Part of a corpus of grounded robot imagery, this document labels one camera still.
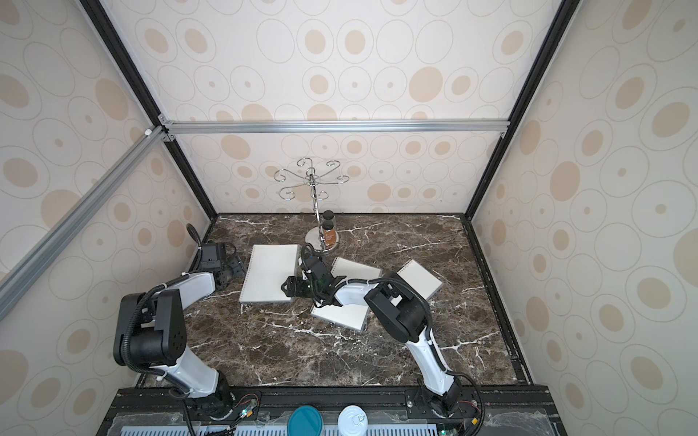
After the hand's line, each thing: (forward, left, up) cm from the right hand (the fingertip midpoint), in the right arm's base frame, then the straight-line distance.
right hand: (299, 284), depth 95 cm
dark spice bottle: (+25, -8, +9) cm, 28 cm away
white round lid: (-39, -21, +1) cm, 45 cm away
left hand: (+5, +22, +4) cm, 23 cm away
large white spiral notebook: (+9, +13, -2) cm, 16 cm away
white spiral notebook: (-9, -19, -2) cm, 21 cm away
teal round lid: (-40, -10, +4) cm, 42 cm away
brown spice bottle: (+19, -9, +5) cm, 22 cm away
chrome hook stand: (+22, -2, -1) cm, 22 cm away
